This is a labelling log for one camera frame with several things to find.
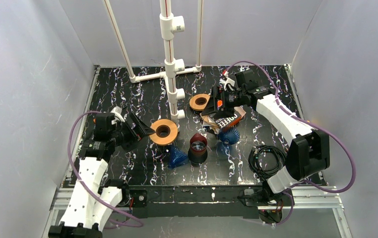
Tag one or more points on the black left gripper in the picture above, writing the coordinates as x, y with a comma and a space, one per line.
135, 128

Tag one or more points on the aluminium frame rail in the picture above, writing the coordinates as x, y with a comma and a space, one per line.
222, 201

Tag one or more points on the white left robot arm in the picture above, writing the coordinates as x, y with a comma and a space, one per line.
91, 204

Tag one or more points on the wooden ring dripper holder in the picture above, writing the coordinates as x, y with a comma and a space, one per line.
165, 132

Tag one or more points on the orange coffee filter package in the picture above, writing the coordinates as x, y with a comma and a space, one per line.
217, 124

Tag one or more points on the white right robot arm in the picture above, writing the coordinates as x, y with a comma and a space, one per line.
308, 151

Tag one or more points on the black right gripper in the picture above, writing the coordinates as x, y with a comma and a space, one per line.
218, 101

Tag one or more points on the white PVC pipe stand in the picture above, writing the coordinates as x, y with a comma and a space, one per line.
169, 26

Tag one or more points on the red and black carafe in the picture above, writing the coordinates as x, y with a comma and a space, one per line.
197, 152

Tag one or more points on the blue glass dripper cone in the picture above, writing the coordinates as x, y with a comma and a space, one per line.
177, 157

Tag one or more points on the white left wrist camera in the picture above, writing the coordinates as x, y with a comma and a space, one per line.
117, 111

